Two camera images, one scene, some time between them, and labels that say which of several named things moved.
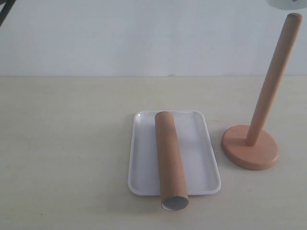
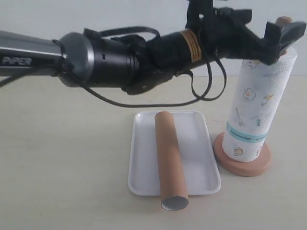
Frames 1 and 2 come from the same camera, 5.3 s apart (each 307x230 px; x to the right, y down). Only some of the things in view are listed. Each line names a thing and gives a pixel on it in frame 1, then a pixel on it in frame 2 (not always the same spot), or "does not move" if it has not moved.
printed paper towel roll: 288,5 to 257,103
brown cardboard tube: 174,194 does not move
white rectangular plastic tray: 201,166 does not move
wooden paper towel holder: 246,146 to 257,168
